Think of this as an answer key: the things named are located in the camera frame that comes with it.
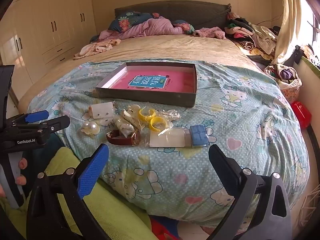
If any clear plastic jewelry packet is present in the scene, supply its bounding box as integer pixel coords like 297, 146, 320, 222
156, 109, 182, 123

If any grey headboard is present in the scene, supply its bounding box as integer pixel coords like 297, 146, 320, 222
114, 0, 232, 32

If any floral dark pillow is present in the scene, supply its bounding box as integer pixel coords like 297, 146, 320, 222
108, 12, 195, 34

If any lime green cloth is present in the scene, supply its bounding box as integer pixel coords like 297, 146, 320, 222
0, 146, 155, 240

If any floral bag of clothes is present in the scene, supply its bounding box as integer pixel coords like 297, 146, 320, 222
264, 64, 303, 103

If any cream jewelry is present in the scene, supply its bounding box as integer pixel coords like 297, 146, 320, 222
114, 115, 144, 137

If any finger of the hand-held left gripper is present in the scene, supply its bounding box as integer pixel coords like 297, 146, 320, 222
37, 115, 71, 137
10, 110, 50, 127

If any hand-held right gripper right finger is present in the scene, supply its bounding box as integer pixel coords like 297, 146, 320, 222
207, 144, 293, 240

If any pile of clothes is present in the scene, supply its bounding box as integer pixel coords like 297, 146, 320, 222
224, 11, 279, 63

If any window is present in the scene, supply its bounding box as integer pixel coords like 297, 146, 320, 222
299, 0, 320, 55

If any printed cat blanket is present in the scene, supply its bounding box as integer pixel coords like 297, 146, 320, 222
26, 59, 310, 233

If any red box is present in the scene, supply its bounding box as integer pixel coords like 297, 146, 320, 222
290, 101, 312, 130

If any pink book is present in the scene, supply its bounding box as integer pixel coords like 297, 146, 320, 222
110, 70, 194, 93

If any peach garment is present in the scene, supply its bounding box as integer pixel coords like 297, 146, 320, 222
73, 39, 122, 60

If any blue accessory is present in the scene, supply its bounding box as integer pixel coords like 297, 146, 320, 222
185, 124, 210, 148

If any cream curtain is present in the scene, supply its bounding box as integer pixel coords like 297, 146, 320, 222
271, 0, 304, 65

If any pearl hair clip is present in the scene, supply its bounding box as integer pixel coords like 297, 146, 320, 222
79, 122, 101, 138

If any pink quilt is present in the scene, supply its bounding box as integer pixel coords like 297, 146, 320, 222
99, 16, 185, 42

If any pink fluffy garment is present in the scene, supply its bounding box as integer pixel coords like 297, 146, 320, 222
192, 27, 227, 40

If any brown leather watch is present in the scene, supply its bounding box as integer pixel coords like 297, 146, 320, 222
106, 129, 142, 147

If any white hair claw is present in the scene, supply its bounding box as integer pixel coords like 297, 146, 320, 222
124, 104, 140, 118

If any grey cardboard box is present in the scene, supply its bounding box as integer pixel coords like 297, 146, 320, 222
95, 61, 198, 108

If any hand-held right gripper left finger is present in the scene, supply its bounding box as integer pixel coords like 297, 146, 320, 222
26, 144, 110, 240

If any cream wardrobe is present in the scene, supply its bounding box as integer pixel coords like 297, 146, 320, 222
0, 0, 98, 90

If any black object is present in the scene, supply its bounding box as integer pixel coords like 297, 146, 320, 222
285, 45, 304, 67

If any person's left hand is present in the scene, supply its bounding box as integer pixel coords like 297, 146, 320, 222
15, 158, 28, 186

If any beige bed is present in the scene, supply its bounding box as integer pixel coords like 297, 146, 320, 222
19, 34, 283, 110

